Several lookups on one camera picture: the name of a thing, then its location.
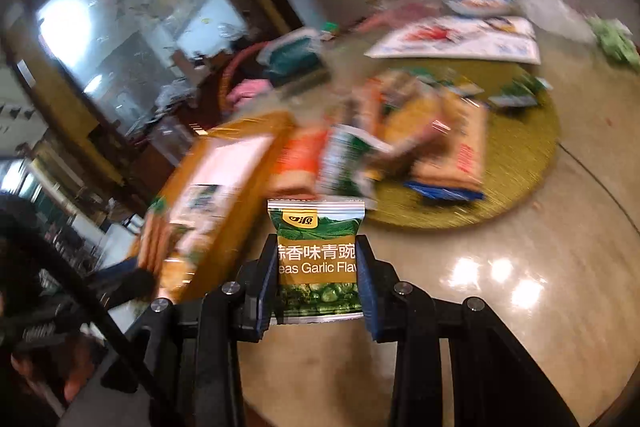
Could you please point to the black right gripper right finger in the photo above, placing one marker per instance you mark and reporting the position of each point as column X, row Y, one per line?
column 495, row 381

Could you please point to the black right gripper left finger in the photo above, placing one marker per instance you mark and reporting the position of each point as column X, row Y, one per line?
column 192, row 353

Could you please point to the green peas garlic packet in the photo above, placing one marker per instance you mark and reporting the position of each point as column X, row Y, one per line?
column 317, row 260

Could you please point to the square cracker pack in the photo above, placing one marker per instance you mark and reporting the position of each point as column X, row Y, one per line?
column 451, row 166

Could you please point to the green pea packet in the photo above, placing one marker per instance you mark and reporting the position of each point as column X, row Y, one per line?
column 521, row 92

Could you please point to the orange snack box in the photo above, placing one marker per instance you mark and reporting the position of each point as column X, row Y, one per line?
column 207, row 209

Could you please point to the orange snack packet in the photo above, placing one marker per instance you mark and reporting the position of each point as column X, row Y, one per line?
column 296, row 172

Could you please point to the gold glitter turntable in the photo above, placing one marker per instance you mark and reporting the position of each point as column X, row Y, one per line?
column 520, row 152

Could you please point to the white green rice cracker bag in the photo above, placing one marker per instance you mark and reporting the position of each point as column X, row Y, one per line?
column 344, row 162

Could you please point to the green tissue box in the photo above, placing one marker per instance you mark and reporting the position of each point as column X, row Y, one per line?
column 293, row 55

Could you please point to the printed paper sheet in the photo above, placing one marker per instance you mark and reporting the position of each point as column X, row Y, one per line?
column 498, row 39

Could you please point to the green cloth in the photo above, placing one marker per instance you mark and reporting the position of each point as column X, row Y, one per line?
column 615, row 41

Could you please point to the blue white plate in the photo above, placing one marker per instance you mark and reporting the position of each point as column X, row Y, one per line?
column 480, row 8

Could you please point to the clear plastic bag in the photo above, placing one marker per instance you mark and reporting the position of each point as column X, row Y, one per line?
column 558, row 18

